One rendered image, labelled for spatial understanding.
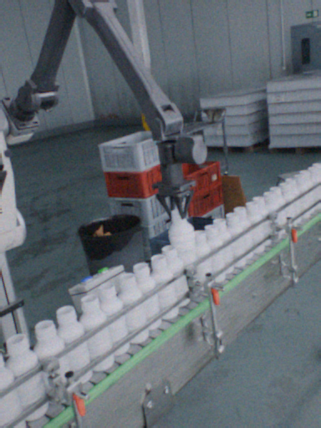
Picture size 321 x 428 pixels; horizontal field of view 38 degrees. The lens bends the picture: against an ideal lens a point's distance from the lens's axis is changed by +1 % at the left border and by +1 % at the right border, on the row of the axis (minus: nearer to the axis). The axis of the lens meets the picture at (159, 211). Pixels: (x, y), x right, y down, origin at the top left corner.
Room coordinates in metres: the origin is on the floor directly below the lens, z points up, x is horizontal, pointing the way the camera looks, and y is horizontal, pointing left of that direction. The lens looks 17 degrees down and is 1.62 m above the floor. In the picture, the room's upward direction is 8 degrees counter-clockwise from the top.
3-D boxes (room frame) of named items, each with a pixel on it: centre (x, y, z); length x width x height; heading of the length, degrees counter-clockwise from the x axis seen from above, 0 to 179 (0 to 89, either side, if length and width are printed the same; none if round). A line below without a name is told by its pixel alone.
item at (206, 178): (4.49, -0.32, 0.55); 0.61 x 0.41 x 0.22; 140
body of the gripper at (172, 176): (1.19, -0.05, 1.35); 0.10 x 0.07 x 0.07; 47
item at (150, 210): (3.90, 0.08, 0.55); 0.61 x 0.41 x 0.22; 144
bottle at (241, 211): (1.40, -0.25, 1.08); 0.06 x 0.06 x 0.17
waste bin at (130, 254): (3.10, 0.36, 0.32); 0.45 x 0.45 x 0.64
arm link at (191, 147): (1.17, -0.08, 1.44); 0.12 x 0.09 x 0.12; 47
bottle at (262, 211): (1.49, -0.33, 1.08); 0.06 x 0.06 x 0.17
